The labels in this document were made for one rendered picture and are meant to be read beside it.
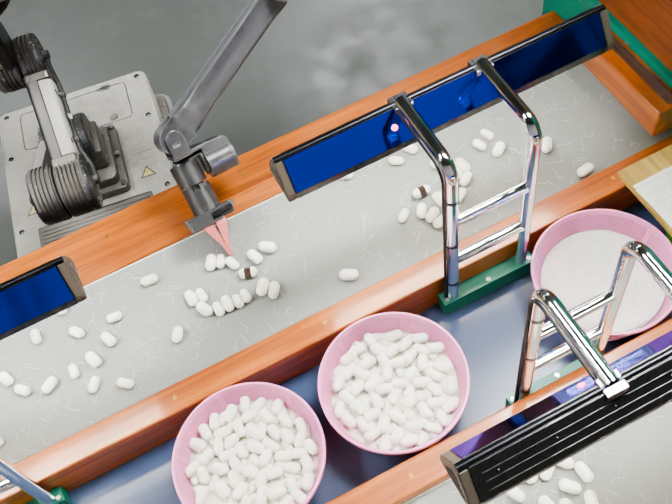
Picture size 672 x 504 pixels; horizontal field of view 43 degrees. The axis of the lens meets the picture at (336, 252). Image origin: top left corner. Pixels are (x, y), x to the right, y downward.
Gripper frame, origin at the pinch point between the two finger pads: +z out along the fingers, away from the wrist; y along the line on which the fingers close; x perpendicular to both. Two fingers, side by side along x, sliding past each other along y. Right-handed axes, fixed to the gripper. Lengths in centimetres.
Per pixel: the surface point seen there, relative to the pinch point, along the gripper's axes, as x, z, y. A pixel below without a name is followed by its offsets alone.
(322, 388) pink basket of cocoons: -22.6, 27.1, 2.9
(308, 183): -33.4, -6.8, 15.7
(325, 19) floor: 140, -46, 71
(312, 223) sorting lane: 0.8, 2.8, 17.3
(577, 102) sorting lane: 1, 6, 79
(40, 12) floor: 180, -100, -19
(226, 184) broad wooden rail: 9.2, -11.8, 6.0
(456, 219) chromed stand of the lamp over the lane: -36, 9, 34
